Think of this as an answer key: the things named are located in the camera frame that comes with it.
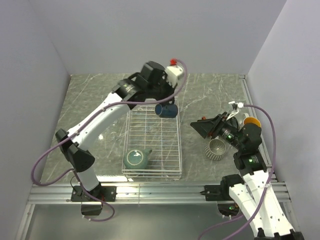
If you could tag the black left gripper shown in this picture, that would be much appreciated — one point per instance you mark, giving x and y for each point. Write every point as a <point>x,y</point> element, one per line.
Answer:
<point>171,89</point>

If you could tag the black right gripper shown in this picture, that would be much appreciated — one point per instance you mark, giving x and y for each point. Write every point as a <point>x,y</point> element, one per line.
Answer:
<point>213,125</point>

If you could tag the small dark blue mug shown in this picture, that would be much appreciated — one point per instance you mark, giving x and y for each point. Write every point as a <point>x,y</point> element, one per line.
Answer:
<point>169,111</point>

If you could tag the ribbed striped ceramic cup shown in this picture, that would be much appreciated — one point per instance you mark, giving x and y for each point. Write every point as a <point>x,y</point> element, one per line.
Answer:
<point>215,150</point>

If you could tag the floral white ceramic mug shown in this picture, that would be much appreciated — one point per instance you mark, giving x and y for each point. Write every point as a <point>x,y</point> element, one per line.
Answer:
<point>245,118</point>

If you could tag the teal glazed ceramic mug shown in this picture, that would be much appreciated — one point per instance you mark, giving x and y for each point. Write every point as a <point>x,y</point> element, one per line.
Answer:
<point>137,159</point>

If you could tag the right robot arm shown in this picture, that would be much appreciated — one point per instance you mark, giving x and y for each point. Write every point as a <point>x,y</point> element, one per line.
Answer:
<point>250,189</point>

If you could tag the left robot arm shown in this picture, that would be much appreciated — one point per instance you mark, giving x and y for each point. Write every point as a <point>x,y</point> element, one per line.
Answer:
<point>153,82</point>

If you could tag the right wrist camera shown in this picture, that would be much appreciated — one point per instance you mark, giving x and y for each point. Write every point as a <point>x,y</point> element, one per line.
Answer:
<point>236,106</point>

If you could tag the white wire dish rack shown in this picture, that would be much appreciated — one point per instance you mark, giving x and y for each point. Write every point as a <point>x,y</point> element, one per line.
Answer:
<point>146,130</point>

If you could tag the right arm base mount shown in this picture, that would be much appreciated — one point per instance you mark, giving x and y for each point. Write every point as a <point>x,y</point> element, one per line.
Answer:
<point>226,206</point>

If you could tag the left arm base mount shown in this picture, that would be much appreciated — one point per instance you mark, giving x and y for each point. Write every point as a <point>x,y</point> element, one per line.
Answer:
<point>92,203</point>

